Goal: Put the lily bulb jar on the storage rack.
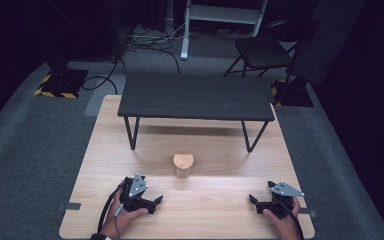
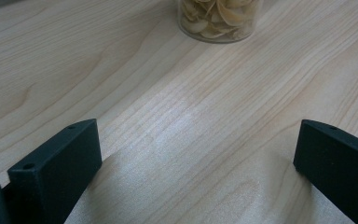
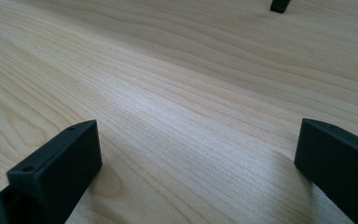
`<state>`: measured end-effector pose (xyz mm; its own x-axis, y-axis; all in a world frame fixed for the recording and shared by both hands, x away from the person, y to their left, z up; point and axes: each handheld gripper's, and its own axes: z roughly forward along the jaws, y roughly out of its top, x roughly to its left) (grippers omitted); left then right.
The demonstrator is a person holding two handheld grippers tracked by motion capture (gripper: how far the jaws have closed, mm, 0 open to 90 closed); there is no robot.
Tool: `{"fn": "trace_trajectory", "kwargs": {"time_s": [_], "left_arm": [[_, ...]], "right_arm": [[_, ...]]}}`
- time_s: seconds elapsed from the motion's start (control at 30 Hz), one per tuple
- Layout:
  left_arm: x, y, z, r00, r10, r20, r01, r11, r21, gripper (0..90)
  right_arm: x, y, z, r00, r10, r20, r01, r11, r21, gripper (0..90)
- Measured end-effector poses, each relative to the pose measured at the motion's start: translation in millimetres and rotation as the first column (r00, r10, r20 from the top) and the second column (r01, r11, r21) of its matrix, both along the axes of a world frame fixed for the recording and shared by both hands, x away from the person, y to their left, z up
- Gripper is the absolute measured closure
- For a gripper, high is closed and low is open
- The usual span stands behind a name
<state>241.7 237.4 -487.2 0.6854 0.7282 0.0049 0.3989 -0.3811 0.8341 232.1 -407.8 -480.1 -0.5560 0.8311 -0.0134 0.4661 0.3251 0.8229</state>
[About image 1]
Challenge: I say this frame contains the bundle of floor cables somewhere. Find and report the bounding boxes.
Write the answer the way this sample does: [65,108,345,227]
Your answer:
[125,21,187,76]

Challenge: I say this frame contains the black base with hazard tape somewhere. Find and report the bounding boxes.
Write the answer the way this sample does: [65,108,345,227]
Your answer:
[270,77,315,108]
[33,59,89,100]

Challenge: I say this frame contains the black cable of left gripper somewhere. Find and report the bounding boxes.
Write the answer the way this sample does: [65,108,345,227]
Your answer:
[96,184,125,234]

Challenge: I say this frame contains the person's left hand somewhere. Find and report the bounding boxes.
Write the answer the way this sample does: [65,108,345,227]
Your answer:
[99,179,150,240]

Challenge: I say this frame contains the black shelf with metal legs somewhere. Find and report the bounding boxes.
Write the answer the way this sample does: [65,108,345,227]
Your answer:
[117,73,276,154]

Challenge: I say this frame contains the small wooden cylinder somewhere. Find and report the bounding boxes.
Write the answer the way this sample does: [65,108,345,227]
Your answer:
[172,152,195,180]

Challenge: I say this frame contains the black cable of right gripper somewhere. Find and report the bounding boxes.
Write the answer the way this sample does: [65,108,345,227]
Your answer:
[278,199,306,240]

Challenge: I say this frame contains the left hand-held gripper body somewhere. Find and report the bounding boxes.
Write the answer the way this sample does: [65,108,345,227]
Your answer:
[119,172,152,214]

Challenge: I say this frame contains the black folding chair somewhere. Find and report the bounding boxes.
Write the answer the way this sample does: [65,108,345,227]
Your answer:
[222,19,320,80]

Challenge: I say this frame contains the grey cable of left gripper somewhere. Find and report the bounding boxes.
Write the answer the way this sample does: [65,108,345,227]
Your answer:
[113,202,125,240]

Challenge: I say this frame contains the black floor cable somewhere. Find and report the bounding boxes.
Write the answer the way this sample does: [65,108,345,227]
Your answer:
[81,55,128,96]

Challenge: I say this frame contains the person's right hand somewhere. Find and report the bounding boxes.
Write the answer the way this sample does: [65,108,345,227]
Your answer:
[262,196,303,240]

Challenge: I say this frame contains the grey tape strip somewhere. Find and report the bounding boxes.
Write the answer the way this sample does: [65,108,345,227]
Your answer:
[299,207,318,219]
[57,202,82,212]

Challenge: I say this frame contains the white metal stand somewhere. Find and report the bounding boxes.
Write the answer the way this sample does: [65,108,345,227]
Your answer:
[179,0,270,61]

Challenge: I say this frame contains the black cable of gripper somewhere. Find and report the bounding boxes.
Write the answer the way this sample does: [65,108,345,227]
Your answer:
[96,184,125,234]
[278,199,306,240]

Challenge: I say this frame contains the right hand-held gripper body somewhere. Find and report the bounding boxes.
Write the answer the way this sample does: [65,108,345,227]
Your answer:
[263,180,305,220]

